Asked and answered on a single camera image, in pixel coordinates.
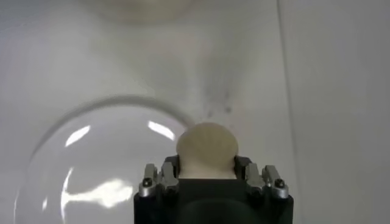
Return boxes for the white round plate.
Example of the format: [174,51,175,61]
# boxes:
[12,95,196,224]

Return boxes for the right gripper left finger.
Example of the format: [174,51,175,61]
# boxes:
[138,155,181,198]

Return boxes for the white steamed baozi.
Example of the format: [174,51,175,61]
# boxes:
[175,122,239,181]

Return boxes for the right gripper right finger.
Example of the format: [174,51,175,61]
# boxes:
[233,155,290,200]

